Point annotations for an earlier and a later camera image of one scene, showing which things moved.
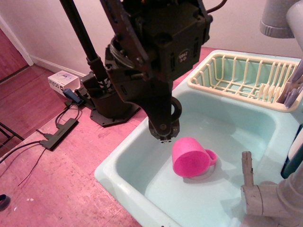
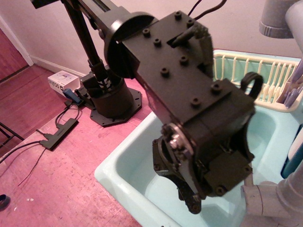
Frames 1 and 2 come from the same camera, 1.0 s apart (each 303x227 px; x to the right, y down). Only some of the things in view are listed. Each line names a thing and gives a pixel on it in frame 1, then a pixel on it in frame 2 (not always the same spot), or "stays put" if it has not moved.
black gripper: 154,96 → 210,147
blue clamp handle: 68,92 stays put
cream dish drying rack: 257,81 stays put
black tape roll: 4,201 stays put
